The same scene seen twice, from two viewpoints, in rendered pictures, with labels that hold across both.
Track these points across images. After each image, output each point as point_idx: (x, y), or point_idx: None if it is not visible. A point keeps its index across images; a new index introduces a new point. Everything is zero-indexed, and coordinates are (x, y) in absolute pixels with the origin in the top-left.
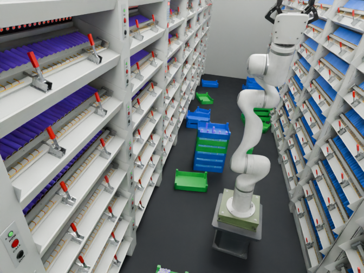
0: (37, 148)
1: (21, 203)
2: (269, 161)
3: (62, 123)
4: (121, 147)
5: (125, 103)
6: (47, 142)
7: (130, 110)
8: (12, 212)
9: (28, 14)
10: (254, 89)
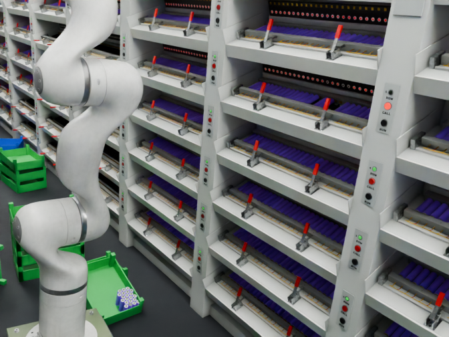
0: (161, 24)
1: (131, 31)
2: (19, 214)
3: (175, 21)
4: (204, 105)
5: (212, 48)
6: (166, 26)
7: (220, 67)
8: (127, 29)
9: None
10: (107, 61)
